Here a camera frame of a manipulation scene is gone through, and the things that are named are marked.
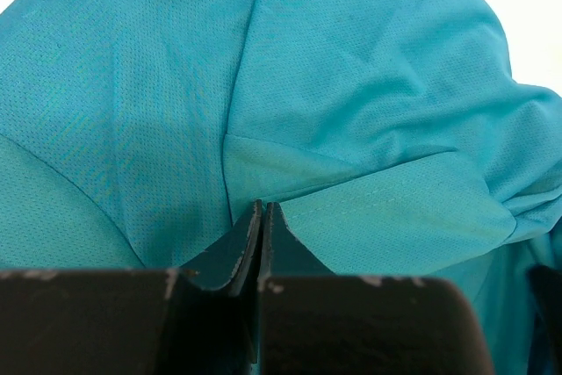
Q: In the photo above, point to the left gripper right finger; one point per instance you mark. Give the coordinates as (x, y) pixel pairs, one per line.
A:
(315, 322)

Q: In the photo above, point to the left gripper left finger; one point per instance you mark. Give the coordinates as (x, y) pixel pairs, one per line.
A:
(199, 318)

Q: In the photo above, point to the teal t-shirt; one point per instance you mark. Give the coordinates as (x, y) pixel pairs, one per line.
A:
(391, 132)

